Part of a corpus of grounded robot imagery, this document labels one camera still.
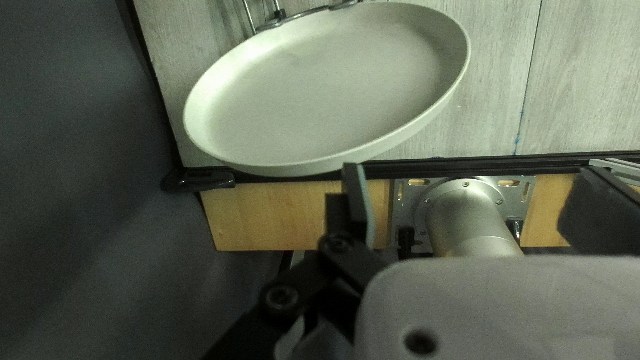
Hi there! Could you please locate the wire dish rack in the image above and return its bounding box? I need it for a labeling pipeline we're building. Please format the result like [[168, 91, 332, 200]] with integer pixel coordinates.
[[242, 0, 362, 32]]

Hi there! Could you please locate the pale plate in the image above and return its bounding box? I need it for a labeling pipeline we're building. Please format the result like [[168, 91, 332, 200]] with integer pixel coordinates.
[[182, 0, 472, 178]]

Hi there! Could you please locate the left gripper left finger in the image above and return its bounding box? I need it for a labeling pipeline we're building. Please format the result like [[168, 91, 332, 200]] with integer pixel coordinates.
[[202, 162, 390, 360]]

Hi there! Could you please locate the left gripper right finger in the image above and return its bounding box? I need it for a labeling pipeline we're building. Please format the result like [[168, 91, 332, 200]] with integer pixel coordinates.
[[556, 167, 640, 256]]

